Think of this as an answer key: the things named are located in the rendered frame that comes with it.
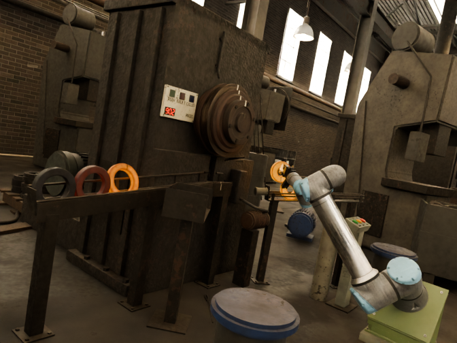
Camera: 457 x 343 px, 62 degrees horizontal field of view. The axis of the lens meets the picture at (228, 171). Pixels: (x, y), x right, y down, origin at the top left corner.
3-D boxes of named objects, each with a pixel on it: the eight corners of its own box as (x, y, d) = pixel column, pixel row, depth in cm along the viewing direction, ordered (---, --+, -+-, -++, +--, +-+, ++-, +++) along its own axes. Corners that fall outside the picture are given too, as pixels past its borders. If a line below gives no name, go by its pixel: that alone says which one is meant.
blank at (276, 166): (271, 160, 276) (273, 160, 273) (290, 161, 280) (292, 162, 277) (268, 181, 277) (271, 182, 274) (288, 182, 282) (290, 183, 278)
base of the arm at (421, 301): (434, 288, 198) (432, 278, 192) (419, 318, 191) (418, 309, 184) (397, 273, 211) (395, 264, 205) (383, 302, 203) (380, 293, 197)
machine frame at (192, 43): (62, 257, 261) (100, -3, 247) (176, 241, 346) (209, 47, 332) (127, 299, 217) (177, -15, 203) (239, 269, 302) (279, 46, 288)
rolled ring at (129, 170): (102, 170, 185) (98, 171, 187) (117, 204, 188) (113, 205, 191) (130, 158, 199) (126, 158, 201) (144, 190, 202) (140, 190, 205)
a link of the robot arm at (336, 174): (343, 156, 193) (324, 178, 259) (321, 167, 193) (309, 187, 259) (354, 175, 190) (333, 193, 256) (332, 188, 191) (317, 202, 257)
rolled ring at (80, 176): (111, 164, 183) (107, 162, 185) (75, 168, 169) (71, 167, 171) (111, 200, 187) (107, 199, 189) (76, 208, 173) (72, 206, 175)
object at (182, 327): (142, 332, 185) (166, 187, 179) (156, 309, 211) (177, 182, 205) (183, 340, 184) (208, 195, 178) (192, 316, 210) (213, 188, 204)
